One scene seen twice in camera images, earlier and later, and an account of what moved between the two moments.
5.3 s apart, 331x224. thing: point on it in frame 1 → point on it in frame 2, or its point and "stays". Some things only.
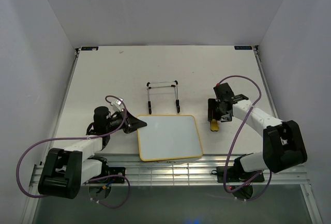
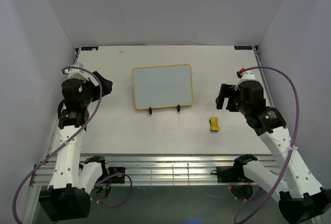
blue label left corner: [89, 48] stays
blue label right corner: [243, 47] stays
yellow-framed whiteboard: [168, 136] → [163, 86]
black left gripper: [131, 123] → [96, 88]
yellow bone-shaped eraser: [214, 126] stays
